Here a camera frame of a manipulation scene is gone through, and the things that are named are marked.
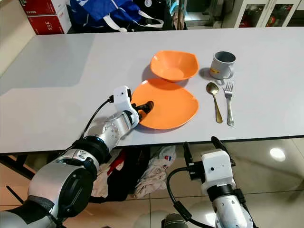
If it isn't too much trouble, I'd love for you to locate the red cardboard box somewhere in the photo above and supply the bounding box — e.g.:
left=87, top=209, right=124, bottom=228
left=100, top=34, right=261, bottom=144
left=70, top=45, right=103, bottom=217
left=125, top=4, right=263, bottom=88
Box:
left=20, top=0, right=68, bottom=17

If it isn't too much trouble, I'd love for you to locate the white crumpled cloth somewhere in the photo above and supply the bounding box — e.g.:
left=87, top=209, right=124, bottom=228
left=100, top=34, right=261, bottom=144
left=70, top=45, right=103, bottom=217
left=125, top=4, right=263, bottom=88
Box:
left=133, top=144, right=177, bottom=200

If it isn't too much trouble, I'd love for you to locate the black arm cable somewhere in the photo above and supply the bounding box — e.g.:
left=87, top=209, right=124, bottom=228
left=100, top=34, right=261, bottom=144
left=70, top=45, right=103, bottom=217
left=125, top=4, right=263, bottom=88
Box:
left=85, top=95, right=115, bottom=141
left=166, top=166, right=218, bottom=228

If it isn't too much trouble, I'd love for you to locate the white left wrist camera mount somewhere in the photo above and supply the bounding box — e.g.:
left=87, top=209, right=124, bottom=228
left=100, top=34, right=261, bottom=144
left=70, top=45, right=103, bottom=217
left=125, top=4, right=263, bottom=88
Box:
left=113, top=85, right=134, bottom=115

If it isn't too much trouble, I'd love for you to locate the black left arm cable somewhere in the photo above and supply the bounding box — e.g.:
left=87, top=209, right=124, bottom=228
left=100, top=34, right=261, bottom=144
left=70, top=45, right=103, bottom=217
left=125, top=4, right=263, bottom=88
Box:
left=85, top=95, right=115, bottom=141

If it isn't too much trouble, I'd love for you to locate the black bag with red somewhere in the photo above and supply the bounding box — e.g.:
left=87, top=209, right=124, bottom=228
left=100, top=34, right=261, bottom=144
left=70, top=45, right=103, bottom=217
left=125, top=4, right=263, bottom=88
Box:
left=94, top=149, right=139, bottom=204

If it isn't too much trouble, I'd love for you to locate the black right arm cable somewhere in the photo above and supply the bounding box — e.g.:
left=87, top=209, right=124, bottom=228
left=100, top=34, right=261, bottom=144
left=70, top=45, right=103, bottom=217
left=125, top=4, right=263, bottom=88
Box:
left=166, top=166, right=218, bottom=228

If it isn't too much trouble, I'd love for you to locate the bronze metal spoon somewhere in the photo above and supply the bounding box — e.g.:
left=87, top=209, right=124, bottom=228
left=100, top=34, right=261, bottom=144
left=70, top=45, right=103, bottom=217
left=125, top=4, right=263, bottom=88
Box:
left=205, top=81, right=224, bottom=124

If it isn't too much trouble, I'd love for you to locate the orange plastic plate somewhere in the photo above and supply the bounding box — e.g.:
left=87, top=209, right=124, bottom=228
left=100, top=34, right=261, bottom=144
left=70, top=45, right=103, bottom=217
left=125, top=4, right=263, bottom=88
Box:
left=130, top=77, right=200, bottom=131

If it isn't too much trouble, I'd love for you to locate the blue fabric bag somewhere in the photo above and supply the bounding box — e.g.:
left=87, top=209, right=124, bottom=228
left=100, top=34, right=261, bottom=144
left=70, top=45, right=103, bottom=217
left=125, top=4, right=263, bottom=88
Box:
left=68, top=0, right=165, bottom=33

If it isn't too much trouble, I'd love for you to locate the white glass door cabinet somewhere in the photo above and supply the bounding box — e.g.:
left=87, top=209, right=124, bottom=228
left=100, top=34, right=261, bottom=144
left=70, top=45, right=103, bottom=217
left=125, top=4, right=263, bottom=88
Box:
left=222, top=0, right=304, bottom=28

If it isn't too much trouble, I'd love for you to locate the orange plastic bowl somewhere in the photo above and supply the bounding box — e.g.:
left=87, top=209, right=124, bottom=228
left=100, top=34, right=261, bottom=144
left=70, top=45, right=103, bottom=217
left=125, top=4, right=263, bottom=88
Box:
left=150, top=49, right=200, bottom=82

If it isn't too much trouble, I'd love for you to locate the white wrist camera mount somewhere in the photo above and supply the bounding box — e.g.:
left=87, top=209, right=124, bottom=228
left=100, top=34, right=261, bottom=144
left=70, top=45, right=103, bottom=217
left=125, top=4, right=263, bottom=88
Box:
left=113, top=85, right=134, bottom=115
left=200, top=148, right=235, bottom=191

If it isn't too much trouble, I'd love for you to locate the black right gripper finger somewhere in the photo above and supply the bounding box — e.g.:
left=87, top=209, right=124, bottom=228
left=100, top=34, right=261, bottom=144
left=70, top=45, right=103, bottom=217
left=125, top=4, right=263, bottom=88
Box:
left=182, top=141, right=194, bottom=165
left=211, top=136, right=237, bottom=167

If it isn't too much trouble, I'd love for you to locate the red box with numerals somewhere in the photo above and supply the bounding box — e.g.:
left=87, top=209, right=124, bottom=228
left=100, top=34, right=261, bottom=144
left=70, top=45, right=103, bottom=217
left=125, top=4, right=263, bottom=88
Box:
left=27, top=14, right=70, bottom=36

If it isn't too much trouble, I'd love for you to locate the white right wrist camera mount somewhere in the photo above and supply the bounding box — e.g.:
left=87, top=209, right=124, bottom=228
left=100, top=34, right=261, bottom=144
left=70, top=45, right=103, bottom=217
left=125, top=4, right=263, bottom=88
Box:
left=200, top=148, right=235, bottom=191

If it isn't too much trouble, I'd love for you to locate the silver metal fork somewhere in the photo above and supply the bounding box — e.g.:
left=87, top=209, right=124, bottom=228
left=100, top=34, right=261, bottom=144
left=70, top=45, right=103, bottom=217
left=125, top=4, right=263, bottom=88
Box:
left=223, top=81, right=236, bottom=127

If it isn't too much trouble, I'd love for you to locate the grey robot leg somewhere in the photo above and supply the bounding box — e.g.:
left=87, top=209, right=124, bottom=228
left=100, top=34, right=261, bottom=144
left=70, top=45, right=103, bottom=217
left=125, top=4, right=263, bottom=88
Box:
left=161, top=212, right=191, bottom=228

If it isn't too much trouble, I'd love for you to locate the grey ceramic mug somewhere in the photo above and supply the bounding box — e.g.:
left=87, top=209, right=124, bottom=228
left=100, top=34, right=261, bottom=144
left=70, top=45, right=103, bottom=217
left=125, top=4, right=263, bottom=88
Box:
left=210, top=50, right=237, bottom=80

